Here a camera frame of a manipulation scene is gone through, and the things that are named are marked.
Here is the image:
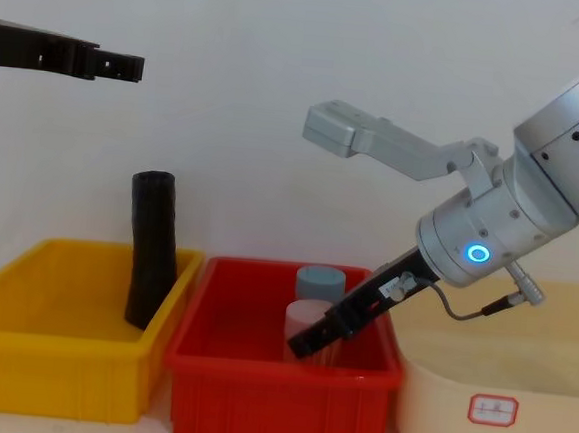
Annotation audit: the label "yellow plastic bin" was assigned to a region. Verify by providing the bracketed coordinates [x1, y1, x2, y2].
[0, 233, 207, 431]

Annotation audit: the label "thin grey gripper cable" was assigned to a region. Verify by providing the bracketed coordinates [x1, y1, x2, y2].
[426, 255, 550, 329]

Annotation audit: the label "black ribbed tube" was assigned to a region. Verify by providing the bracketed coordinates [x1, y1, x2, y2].
[119, 168, 187, 334]

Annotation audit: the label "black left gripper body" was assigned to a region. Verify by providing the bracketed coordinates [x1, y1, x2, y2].
[0, 17, 103, 82]

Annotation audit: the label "pink cylinder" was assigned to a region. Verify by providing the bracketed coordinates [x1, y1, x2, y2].
[281, 298, 347, 368]

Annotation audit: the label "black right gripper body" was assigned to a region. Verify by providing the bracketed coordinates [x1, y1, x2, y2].
[328, 242, 443, 346]

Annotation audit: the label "red-bordered white label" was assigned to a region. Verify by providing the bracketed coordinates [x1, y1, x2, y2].
[467, 391, 521, 428]

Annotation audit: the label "red plastic bin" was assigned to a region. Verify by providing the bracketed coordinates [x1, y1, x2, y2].
[157, 251, 413, 433]

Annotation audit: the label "grey-blue cylinder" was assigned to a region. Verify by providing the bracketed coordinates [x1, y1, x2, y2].
[293, 263, 349, 308]

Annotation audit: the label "cream plastic bin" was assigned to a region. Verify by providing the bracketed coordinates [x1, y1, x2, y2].
[392, 268, 579, 433]

